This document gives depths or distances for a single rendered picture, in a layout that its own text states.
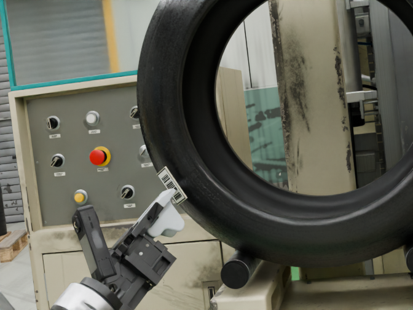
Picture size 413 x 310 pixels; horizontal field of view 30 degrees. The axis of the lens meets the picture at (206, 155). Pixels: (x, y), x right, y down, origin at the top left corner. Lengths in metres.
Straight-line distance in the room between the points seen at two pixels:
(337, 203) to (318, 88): 0.24
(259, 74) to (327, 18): 8.72
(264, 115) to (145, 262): 9.07
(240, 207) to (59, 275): 0.95
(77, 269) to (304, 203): 0.78
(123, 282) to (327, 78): 0.62
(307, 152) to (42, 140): 0.81
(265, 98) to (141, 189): 8.22
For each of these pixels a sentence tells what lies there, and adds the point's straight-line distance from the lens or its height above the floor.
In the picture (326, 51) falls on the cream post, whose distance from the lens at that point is 1.53.
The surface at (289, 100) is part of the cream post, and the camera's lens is 1.53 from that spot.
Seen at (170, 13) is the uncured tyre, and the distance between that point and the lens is 1.20.
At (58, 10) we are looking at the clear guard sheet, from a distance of 2.04.
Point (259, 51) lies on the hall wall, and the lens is 10.25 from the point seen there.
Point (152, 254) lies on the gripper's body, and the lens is 1.14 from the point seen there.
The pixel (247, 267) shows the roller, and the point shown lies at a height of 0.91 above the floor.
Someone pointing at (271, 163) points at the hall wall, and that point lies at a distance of 10.18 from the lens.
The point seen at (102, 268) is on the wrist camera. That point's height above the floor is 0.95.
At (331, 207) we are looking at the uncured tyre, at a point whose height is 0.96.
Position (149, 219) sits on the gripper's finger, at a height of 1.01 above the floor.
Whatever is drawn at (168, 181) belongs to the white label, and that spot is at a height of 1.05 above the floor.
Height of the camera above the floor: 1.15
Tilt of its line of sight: 3 degrees down
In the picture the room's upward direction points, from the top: 7 degrees counter-clockwise
